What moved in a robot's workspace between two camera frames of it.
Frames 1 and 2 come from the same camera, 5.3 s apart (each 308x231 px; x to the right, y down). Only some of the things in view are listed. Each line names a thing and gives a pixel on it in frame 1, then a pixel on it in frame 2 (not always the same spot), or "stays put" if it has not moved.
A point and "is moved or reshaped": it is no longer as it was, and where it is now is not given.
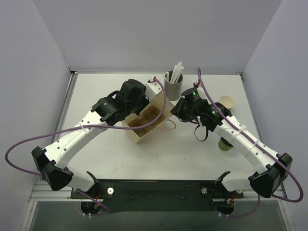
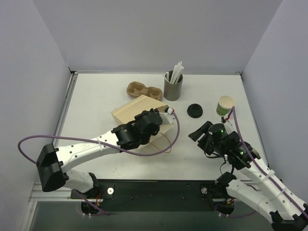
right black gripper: x=179 y=109 to x=205 y=138
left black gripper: x=143 y=103 to x=157 y=118
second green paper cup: x=228 y=101 stays put
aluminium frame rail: x=46 y=192 stays put
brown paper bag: x=163 y=122 is moved or reshaped
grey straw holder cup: x=173 y=90 stays put
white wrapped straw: x=178 y=70 stays put
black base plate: x=157 y=195 stays put
